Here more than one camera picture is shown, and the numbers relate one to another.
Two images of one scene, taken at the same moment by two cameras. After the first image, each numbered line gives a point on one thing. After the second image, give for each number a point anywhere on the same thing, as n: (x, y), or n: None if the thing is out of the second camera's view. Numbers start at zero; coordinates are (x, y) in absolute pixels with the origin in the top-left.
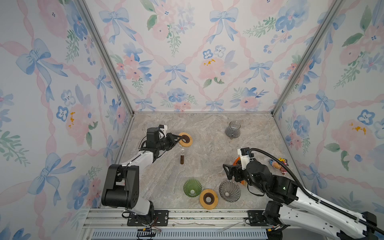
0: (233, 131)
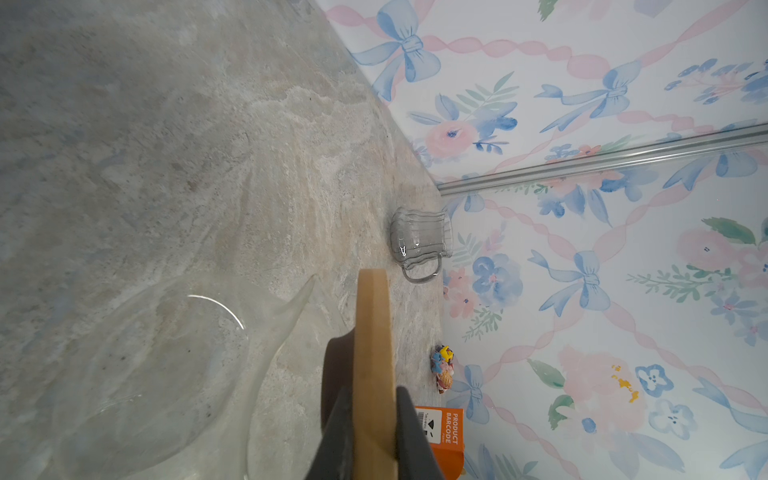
0: (418, 236)
